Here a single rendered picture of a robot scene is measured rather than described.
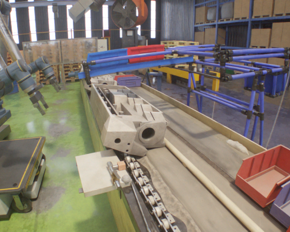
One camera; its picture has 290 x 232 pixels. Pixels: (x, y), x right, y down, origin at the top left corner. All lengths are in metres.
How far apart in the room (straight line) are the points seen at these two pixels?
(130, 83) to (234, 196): 2.26
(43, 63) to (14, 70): 0.73
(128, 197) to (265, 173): 0.72
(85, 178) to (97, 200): 1.03
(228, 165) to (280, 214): 0.40
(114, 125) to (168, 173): 0.36
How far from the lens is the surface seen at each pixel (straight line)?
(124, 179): 0.83
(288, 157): 1.12
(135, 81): 2.81
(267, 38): 10.87
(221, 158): 1.14
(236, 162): 1.13
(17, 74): 1.38
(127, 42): 7.88
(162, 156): 1.09
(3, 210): 1.92
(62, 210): 1.90
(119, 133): 0.94
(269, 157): 1.07
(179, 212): 0.79
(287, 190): 0.86
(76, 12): 7.76
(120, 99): 1.46
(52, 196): 2.06
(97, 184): 0.84
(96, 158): 1.01
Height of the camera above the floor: 1.34
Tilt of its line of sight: 21 degrees down
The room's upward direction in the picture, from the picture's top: straight up
